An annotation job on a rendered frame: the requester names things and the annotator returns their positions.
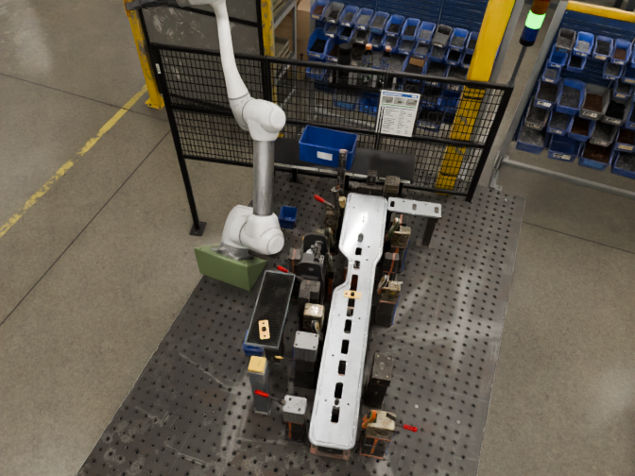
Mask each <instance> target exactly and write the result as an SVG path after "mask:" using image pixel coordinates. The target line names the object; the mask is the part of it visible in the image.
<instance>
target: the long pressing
mask: <svg viewBox="0 0 635 476"><path fill-rule="evenodd" d="M353 207H354V208H353ZM377 211H379V212H377ZM386 211H387V200H386V198H384V197H382V196H377V195H363V194H357V193H349V194H348V196H347V202H346V207H345V212H344V218H343V224H342V229H341V234H340V240H339V245H338V250H339V252H340V253H341V254H342V255H343V256H344V257H345V258H346V259H347V261H348V268H347V274H346V279H345V282H344V283H342V284H341V285H339V286H337V287H336V288H335V289H334V291H333V295H332V301H331V307H330V312H329V318H328V323H327V329H326V334H325V340H324V346H323V351H322V356H321V362H320V368H319V373H318V378H317V389H316V394H315V400H314V406H313V411H312V416H311V422H310V428H309V434H308V437H309V440H310V442H311V443H312V444H314V445H316V446H321V447H325V448H331V449H337V450H342V451H349V450H351V449H352V448H353V447H354V445H355V440H356V432H357V423H358V416H359V407H360V399H361V390H362V382H363V374H364V365H365V358H366V349H367V341H368V333H369V317H370V308H371V301H372V292H373V284H374V276H375V267H376V264H377V263H378V262H379V261H380V259H381V258H382V255H383V246H384V237H385V228H386ZM363 216H365V218H363ZM363 219H364V222H362V221H363ZM360 232H362V233H363V234H364V241H363V242H358V241H357V237H358V234H359V233H360ZM358 247H359V248H362V253H361V256H358V255H355V251H356V249H357V248H358ZM367 259H368V260H367ZM355 261H358V262H360V266H359V270H355V269H353V264H354V262H355ZM352 275H357V276H358V281H357V287H356V292H361V293H362V295H361V299H357V298H355V301H354V308H353V315H352V317H348V316H346V314H347V308H348V302H349V298H350V297H343V295H344V290H348V291H350V289H351V282H352ZM359 317H360V319H359ZM347 319H348V320H351V321H352V327H351V333H345V332H344V328H345V321H346V320H347ZM344 339H346V340H349V348H348V353H347V354H342V353H341V347H342V341H343V340H344ZM332 355H334V356H332ZM341 360H342V361H346V368H345V375H344V376H339V375H338V374H337V372H338V366H339V361H341ZM336 383H343V389H342V396H341V399H340V400H339V405H335V400H336V398H335V385H336ZM325 400H326V401H325ZM348 404H349V405H348ZM333 406H339V408H340V410H339V417H338V422H337V423H332V422H331V416H332V410H333Z"/></svg>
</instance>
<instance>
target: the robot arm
mask: <svg viewBox="0 0 635 476"><path fill-rule="evenodd" d="M207 4H209V5H211V6H212V8H213V9H214V12H215V17H216V20H217V27H218V37H219V46H220V55H221V61H222V67H223V72H224V76H225V80H226V86H227V92H228V98H229V101H230V105H231V109H232V113H233V116H234V118H235V120H236V122H237V123H238V125H239V126H240V127H241V128H242V129H243V130H246V131H249V132H250V136H251V138H252V139H253V208H251V207H247V206H242V205H237V206H236V207H234V208H233V209H232V210H231V212H230V213H229V215H228V218H227V220H226V223H225V227H224V229H223V234H222V239H221V242H220V245H219V246H212V247H211V250H212V251H215V252H217V253H219V254H223V255H225V256H228V257H230V258H232V259H234V260H236V261H239V260H248V259H251V260H253V259H254V257H253V256H251V255H249V254H248V251H249V249H250V250H252V251H254V252H256V253H259V254H262V255H271V254H275V253H277V252H279V251H280V250H281V249H282V248H283V244H284V238H283V232H282V231H281V229H280V225H279V221H278V217H277V216H276V214H275V213H274V212H273V179H274V141H275V140H276V139H277V137H278V134H279V132H280V130H281V129H282V128H283V126H284V124H285V114H284V112H283V110H282V109H281V108H280V107H279V106H277V105H276V104H274V103H272V102H269V101H265V100H261V99H254V98H252V97H250V95H249V92H248V89H247V88H246V86H245V84H244V82H243V80H242V79H241V77H240V76H239V73H238V71H237V68H236V65H235V61H234V55H233V50H232V37H231V31H230V24H229V18H228V13H227V9H226V0H136V1H131V2H127V3H126V7H127V10H130V11H132V10H136V9H147V8H153V7H158V6H165V5H169V6H170V7H172V8H173V7H178V6H180V7H182V8H183V7H187V6H192V5H199V6H200V5H207Z"/></svg>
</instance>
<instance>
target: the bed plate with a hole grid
mask: <svg viewBox="0 0 635 476"><path fill-rule="evenodd" d="M290 178H292V173H287V172H280V171H276V176H274V179H273V212H274V213H275V214H276V216H277V217H278V221H279V225H280V220H279V215H280V211H281V207H282V206H288V207H295V208H298V212H297V220H296V224H295V228H294V229H284V228H281V226H280V229H281V231H282V232H283V238H284V244H283V248H282V249H281V250H280V251H279V252H277V253H275V254H271V255H262V254H259V253H256V252H254V251H252V250H250V249H249V251H248V254H249V255H252V256H255V257H258V258H261V259H263V260H266V261H267V263H266V265H265V267H264V269H263V270H262V272H261V274H260V276H259V277H258V279H257V281H256V282H255V283H254V285H253V287H252V289H251V290H250V291H247V290H245V289H242V288H239V287H237V286H234V285H231V284H228V283H226V282H224V281H221V280H217V279H214V278H211V277H209V276H206V275H203V276H202V277H201V279H200V280H199V282H198V283H197V286H196V287H195V289H194V290H193V292H192V293H191V295H190V297H189V298H188V299H187V300H186V302H185V303H184V305H183V307H182V308H181V310H180V313H179V314H178V315H177V317H176V318H175V320H174V321H173V323H172V324H171V326H170V328H169V331H168V332H167V333H166V334H165V336H164V337H163V339H162V341H161V342H160V344H159V345H158V348H157V349H156V351H154V352H153V354H152V356H151V357H150V359H149V360H148V362H147V363H146V366H145V367H144V369H143V370H142V372H141V373H140V375H139V377H138V379H137V381H136V382H135V383H134V385H133V387H132V388H131V389H130V390H129V393H128V394H127V395H126V397H125V398H124V400H123V401H122V403H121V406H120V407H119V408H118V409H117V411H116V413H115V414H114V416H113V417H112V421H111V422H110V423H109V424H108V426H107V427H106V429H105V430H104V432H103V433H102V435H101V436H100V437H99V439H98V440H97V442H96V443H95V445H94V447H93V449H92V451H91V453H90V454H89V455H88V457H87V458H86V460H85V461H84V463H83V464H82V466H81V468H80V469H79V471H78V472H77V474H76V476H477V473H478V469H479V463H480V457H481V450H482V443H483V440H484V435H485V434H484V430H485V428H486V425H487V419H488V414H489V404H490V398H491V393H492V389H491V387H492V385H493V382H494V377H495V371H496V366H497V361H498V355H499V349H500V344H501V339H502V333H503V327H504V323H505V316H506V306H507V300H508V296H509V290H510V285H511V280H512V274H513V269H514V264H515V258H516V252H517V246H518V241H519V236H520V231H521V225H522V220H523V210H524V204H525V198H524V197H522V196H519V195H513V194H510V193H506V192H502V191H499V190H495V189H491V188H489V187H485V186H481V185H478V184H477V186H476V189H475V192H474V194H473V197H472V201H471V203H470V202H467V201H465V196H462V195H439V194H437V193H434V192H427V191H420V190H413V189H405V188H403V189H402V193H404V197H397V198H403V199H411V200H418V201H424V202H432V203H438V204H440V205H441V217H439V218H438V222H437V223H436V226H435V229H434V232H433V235H432V239H431V240H434V241H435V249H430V248H423V247H416V239H417V238H421V239H422V237H423V234H424V231H425V228H426V225H427V221H428V218H429V217H424V216H417V215H411V214H406V215H407V224H406V226H407V227H409V228H411V234H410V241H409V244H408V248H407V251H406V254H405V258H404V262H403V275H402V276H399V275H398V273H396V275H395V274H394V273H393V277H392V280H394V281H398V282H400V283H401V291H400V293H401V294H400V297H399V301H398V304H397V308H396V311H394V308H395V304H394V308H393V312H395V315H394V320H393V323H394V324H393V323H392V324H393V325H392V326H390V328H389V327H386V328H382V327H381V328H378V327H377V328H375V327H372V324H370V323H371V320H372V318H373V317H374V315H375V314H376V313H377V308H378V306H379V303H380V302H379V296H380V294H378V293H377V292H376V291H377V290H376V287H377V285H378V284H377V282H378V283H379V281H381V278H382V277H383V264H384V259H385V254H384V250H385V249H384V248H383V255H382V258H381V259H380V261H379V262H378V263H377V264H376V267H375V276H374V284H373V292H372V301H371V308H370V317H369V333H368V341H367V349H366V358H365V365H364V374H363V382H362V390H361V399H360V407H359V416H358V423H357V432H356V440H355V445H354V447H353V448H352V449H351V454H350V459H349V460H342V459H337V458H332V457H326V456H321V455H315V454H311V453H310V448H311V442H310V440H309V437H308V434H309V428H310V422H311V416H312V411H313V406H314V400H315V394H316V390H315V391H312V390H310V391H308V390H306V389H303V390H302V387H301V388H298V387H297V386H294V384H293V381H292V379H293V376H294V375H293V373H294V361H290V360H286V359H284V358H283V361H282V365H281V366H279V365H268V371H269V372H268V385H269V394H270V396H272V397H274V398H277V399H279V400H280V399H283V400H284V398H285V396H287V395H288V396H294V397H300V398H305V399H306V413H305V418H304V419H305V427H306V432H305V437H304V441H305V444H306V445H305V446H299V445H298V444H297V442H295V443H293V442H292V441H286V440H284V435H285V429H284V425H285V422H283V405H281V404H279V402H277V401H275V400H273V402H272V406H271V411H270V415H269V416H267V415H261V414H255V413H254V412H253V411H254V407H255V405H254V403H253V402H254V400H253V395H252V393H251V391H252V390H251V384H250V383H249V374H248V366H249V362H250V358H251V356H246V354H245V352H244V350H243V348H242V347H243V343H244V340H245V336H246V333H247V330H248V329H249V325H250V321H251V318H252V315H253V311H254V308H255V304H256V300H257V297H258V294H259V291H260V287H261V283H262V280H263V276H264V274H265V270H269V271H276V272H282V271H280V270H279V269H277V266H278V265H280V266H282V267H283V268H285V269H287V270H288V271H289V265H288V257H289V253H290V249H291V247H293V248H295V247H298V248H301V246H302V238H303V235H305V234H306V233H309V232H310V231H312V232H316V230H326V229H325V215H326V210H327V207H328V206H327V205H325V204H323V203H321V202H319V201H318V200H316V199H314V195H317V196H320V197H321V198H323V199H324V200H326V201H327V202H329V203H331V204H332V205H334V200H333V193H331V192H330V190H331V189H333V186H336V184H337V179H336V178H323V177H315V176H308V175H302V174H298V179H300V183H294V182H289V179H290ZM394 276H395V279H394ZM393 312H392V315H393ZM374 352H380V353H385V354H391V355H393V360H392V372H391V382H390V385H389V386H388V387H387V390H386V394H385V397H384V408H383V411H384V412H390V413H395V414H396V420H395V422H396V423H400V424H403V425H404V424H407V425H410V426H414V427H417V429H418V430H417V431H416V432H411V431H408V430H405V429H404V428H402V427H398V426H396V428H395V429H396V431H395V433H394V434H393V437H392V439H391V441H390V443H389V441H387V442H386V448H387V445H388V443H389V446H388V448H387V454H386V455H385V458H386V459H387V460H388V461H387V460H385V461H382V460H383V459H382V460H379V459H381V458H375V457H370V456H369V458H367V456H365V455H360V454H358V452H357V447H359V446H357V444H356V443H360V442H359V439H360V437H361V435H362V434H364V431H365V428H362V420H363V418H364V416H365V415H366V413H362V411H363V402H364V394H365V385H366V377H369V375H370V372H371V368H372V363H373V356H374Z"/></svg>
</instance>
